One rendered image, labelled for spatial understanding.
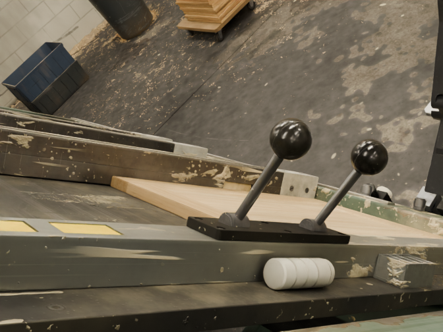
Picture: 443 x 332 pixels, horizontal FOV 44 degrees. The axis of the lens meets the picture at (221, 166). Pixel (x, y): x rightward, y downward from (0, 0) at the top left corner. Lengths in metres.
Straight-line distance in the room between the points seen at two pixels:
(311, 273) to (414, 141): 2.18
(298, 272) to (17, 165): 0.53
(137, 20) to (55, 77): 0.97
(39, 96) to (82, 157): 4.36
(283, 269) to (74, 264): 0.20
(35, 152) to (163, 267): 0.49
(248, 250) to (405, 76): 2.61
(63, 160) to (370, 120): 2.16
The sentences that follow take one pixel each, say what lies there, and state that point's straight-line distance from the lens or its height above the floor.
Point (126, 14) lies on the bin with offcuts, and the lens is 5.50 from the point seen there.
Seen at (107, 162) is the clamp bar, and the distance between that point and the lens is 0.97.
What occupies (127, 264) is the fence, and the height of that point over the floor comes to 1.56.
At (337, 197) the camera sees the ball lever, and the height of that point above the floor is 1.40.
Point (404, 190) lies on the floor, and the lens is 2.50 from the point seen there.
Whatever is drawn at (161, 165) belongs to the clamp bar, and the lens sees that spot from 1.03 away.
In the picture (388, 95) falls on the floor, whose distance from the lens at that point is 3.00.
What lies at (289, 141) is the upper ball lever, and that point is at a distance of 0.47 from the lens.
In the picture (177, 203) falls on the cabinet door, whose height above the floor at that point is 1.35.
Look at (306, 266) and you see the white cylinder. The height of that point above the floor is 1.41.
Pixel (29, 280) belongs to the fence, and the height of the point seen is 1.61.
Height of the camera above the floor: 1.82
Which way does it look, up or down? 35 degrees down
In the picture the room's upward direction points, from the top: 37 degrees counter-clockwise
